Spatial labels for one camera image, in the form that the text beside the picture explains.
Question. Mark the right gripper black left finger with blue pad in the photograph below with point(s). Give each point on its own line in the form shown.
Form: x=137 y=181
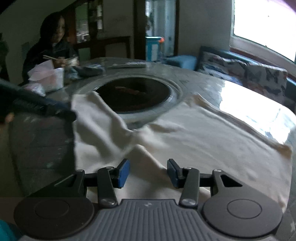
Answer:
x=106 y=179

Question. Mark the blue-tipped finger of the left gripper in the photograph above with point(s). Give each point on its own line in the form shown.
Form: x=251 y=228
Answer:
x=15 y=99

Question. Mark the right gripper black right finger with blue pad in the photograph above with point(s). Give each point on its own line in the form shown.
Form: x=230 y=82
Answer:
x=190 y=180

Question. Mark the cream white garment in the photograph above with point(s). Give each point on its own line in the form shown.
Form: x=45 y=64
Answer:
x=194 y=134

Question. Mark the person in dark clothes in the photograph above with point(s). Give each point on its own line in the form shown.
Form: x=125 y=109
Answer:
x=52 y=43

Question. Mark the white plastic bag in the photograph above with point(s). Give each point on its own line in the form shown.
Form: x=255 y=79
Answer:
x=50 y=78

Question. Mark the crumpled blue grey cloth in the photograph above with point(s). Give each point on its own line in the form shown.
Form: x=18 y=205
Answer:
x=81 y=72

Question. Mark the round black induction cooktop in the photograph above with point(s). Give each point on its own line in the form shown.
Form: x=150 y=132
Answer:
x=137 y=98

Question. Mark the dark wooden side table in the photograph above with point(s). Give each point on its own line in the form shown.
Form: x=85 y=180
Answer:
x=105 y=47

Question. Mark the flat dark remote box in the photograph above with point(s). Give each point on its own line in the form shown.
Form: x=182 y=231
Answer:
x=129 y=65

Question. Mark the left butterfly print pillow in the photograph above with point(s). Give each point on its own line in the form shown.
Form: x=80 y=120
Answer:
x=227 y=69

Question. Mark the butterfly print pillow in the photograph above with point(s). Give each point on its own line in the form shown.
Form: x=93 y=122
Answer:
x=227 y=69
x=269 y=81

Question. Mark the right butterfly print pillow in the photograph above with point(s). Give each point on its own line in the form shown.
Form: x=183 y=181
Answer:
x=269 y=81

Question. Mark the blue white cabinet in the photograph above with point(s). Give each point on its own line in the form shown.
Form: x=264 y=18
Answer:
x=152 y=48

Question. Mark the window with green frame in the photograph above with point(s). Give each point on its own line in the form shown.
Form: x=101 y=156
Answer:
x=268 y=23

